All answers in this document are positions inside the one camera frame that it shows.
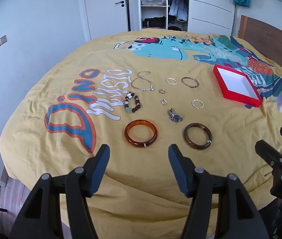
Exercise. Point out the orange amber bangle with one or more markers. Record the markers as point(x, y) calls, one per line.
point(131, 140)

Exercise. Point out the white room door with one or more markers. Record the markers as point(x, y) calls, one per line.
point(103, 10)

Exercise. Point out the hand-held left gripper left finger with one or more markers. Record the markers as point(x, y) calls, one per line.
point(100, 171)

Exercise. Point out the wooden headboard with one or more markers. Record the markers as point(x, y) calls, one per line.
point(268, 34)

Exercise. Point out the white sliding wardrobe door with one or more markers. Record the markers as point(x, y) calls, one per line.
point(210, 7)

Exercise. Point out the white wardrobe shelf unit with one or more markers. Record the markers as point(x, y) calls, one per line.
point(141, 10)

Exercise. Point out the hanging jackets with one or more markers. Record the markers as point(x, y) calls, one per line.
point(178, 2)

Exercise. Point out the folded beige clothes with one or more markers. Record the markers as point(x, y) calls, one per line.
point(152, 2)

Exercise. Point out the thin bronze bangle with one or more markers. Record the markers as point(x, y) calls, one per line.
point(193, 86)

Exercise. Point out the folded black clothes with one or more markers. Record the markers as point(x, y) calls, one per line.
point(153, 22)

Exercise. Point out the yellow printed blanket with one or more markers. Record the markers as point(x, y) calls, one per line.
point(81, 104)

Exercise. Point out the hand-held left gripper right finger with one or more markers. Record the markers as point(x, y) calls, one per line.
point(179, 169)

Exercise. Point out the dark brown bangle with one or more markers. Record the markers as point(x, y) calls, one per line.
point(188, 142)

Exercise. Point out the red jewelry box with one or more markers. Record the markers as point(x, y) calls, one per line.
point(235, 84)

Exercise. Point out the silver wristwatch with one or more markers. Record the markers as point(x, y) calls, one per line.
point(176, 117)

